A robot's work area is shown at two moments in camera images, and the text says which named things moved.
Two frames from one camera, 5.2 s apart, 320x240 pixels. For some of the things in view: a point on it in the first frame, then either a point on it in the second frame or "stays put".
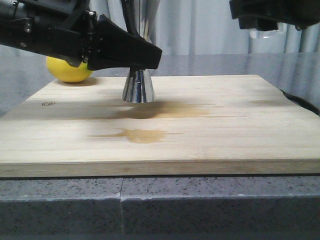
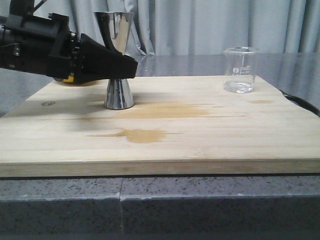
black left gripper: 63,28 -> 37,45
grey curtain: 190,27 stays put
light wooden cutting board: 196,125 stays put
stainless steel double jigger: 139,87 -> 119,94
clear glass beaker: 266,41 -> 239,69
